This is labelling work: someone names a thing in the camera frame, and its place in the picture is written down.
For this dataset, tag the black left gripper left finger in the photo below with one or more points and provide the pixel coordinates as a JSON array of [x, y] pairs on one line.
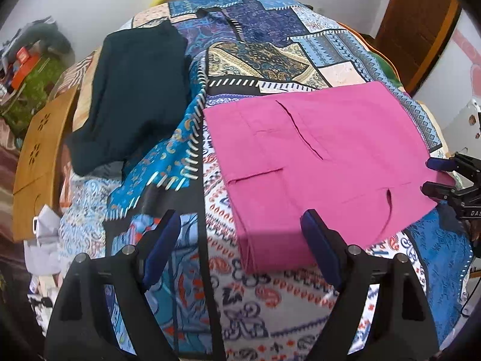
[[102, 313]]

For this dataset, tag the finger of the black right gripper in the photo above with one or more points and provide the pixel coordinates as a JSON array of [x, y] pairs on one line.
[[465, 165], [453, 196]]

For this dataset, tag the pink pants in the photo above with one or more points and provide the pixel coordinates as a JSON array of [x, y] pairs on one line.
[[351, 153]]

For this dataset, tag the white paper pile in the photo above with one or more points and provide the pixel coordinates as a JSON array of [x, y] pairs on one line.
[[41, 252]]

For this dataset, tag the striped brown curtain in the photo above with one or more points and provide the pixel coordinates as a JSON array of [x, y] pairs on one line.
[[8, 162]]

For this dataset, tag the brown wooden door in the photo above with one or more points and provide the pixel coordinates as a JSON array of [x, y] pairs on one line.
[[413, 34]]

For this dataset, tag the dark teal folded garment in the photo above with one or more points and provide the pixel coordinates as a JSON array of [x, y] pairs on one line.
[[139, 96]]

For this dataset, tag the blue patchwork bedsheet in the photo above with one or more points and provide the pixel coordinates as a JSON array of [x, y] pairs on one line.
[[205, 303]]

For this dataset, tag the orange box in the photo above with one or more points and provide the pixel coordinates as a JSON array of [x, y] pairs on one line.
[[27, 62]]

